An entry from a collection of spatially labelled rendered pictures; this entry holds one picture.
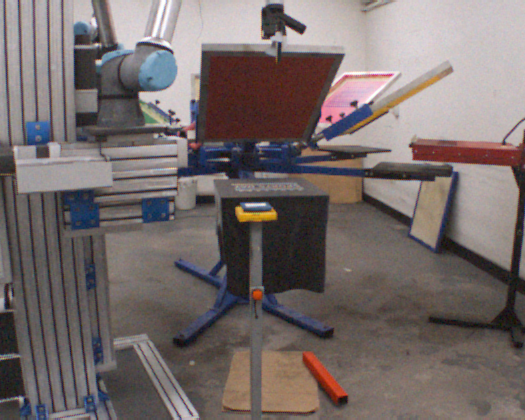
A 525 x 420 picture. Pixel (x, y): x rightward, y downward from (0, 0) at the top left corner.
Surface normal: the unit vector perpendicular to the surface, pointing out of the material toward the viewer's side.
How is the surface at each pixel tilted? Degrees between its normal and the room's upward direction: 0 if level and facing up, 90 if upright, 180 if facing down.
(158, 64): 97
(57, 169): 90
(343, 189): 73
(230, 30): 90
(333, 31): 90
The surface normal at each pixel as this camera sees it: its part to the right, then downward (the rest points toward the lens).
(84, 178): 0.44, 0.18
